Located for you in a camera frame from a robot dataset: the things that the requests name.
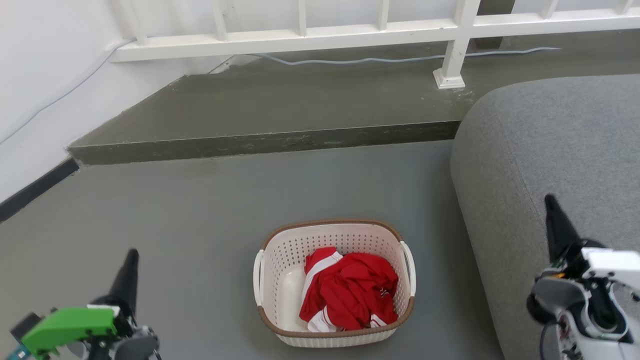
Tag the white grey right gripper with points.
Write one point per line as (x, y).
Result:
(612, 267)

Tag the white laundry basket brown rim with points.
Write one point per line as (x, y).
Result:
(287, 300)

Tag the grey fabric sofa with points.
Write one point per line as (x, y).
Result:
(540, 145)

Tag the white wooden railing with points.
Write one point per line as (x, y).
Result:
(280, 39)

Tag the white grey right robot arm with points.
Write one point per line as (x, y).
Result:
(592, 351)

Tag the raised grey concrete step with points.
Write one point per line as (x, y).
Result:
(300, 110)

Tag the red white clothing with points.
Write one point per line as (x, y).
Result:
(350, 290)

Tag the green grey left gripper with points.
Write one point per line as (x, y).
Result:
(70, 325)

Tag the black baseboard strip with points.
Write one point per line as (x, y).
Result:
(35, 189)

